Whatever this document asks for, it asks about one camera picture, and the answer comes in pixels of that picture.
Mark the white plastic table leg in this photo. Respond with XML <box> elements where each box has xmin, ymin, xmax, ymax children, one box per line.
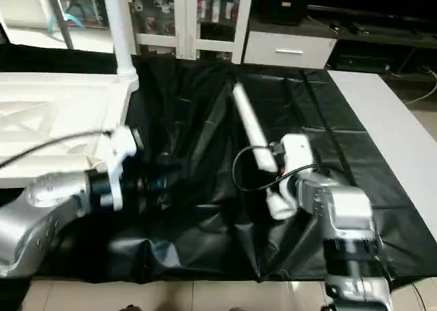
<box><xmin>101</xmin><ymin>0</ymin><xmax>140</xmax><ymax>86</ymax></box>
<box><xmin>231</xmin><ymin>83</ymin><xmax>298</xmax><ymax>221</ymax></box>

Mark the white plastic table top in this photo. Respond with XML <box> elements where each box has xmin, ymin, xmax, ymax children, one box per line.
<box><xmin>0</xmin><ymin>70</ymin><xmax>141</xmax><ymax>189</ymax></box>

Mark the black mat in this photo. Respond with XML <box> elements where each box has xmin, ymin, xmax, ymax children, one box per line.
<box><xmin>0</xmin><ymin>43</ymin><xmax>437</xmax><ymax>284</ymax></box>

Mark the white drawer unit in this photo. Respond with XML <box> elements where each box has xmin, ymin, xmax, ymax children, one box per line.
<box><xmin>242</xmin><ymin>31</ymin><xmax>337</xmax><ymax>70</ymax></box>

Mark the white flat panel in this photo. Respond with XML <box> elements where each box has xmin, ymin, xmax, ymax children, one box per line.
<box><xmin>326</xmin><ymin>70</ymin><xmax>437</xmax><ymax>247</ymax></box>

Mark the black box yellow label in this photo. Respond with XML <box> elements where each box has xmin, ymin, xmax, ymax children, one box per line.
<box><xmin>261</xmin><ymin>0</ymin><xmax>309</xmax><ymax>26</ymax></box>

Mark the white glass-door cabinet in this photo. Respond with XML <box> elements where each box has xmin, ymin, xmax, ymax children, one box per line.
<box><xmin>128</xmin><ymin>0</ymin><xmax>255</xmax><ymax>63</ymax></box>

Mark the dark storage box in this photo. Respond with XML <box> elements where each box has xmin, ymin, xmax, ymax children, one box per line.
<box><xmin>61</xmin><ymin>0</ymin><xmax>109</xmax><ymax>30</ymax></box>

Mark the light blue metal frame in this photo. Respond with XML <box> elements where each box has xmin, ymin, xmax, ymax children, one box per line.
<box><xmin>44</xmin><ymin>0</ymin><xmax>86</xmax><ymax>49</ymax></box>

